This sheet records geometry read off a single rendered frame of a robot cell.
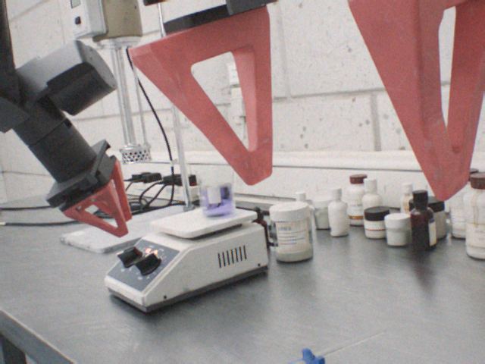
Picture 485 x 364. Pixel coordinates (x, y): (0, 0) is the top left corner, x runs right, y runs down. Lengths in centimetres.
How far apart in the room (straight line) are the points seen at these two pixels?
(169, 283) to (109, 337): 10
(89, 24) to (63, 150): 52
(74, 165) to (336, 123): 64
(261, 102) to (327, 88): 92
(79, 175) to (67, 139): 4
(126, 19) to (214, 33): 93
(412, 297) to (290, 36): 70
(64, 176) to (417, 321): 42
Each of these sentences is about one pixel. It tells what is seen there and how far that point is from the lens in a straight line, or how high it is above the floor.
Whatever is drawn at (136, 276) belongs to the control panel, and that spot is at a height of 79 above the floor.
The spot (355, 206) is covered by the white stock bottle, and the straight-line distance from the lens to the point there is 102.
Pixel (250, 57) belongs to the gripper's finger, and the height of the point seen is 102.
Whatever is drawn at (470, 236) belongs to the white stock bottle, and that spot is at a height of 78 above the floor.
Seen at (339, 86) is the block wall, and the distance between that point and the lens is 116.
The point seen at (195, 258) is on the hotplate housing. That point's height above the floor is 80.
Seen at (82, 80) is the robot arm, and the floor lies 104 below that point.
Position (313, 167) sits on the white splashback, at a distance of 118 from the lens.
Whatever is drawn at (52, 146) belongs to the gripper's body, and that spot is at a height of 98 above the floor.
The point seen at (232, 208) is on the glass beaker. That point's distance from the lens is 81.
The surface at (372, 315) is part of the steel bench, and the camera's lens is 66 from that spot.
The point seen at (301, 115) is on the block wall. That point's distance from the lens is 124.
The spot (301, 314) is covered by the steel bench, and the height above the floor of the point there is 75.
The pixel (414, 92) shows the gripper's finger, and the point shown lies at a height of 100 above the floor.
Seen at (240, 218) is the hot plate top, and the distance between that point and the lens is 79.
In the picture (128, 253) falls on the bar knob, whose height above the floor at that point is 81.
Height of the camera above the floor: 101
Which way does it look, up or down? 9 degrees down
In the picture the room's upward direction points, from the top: 7 degrees counter-clockwise
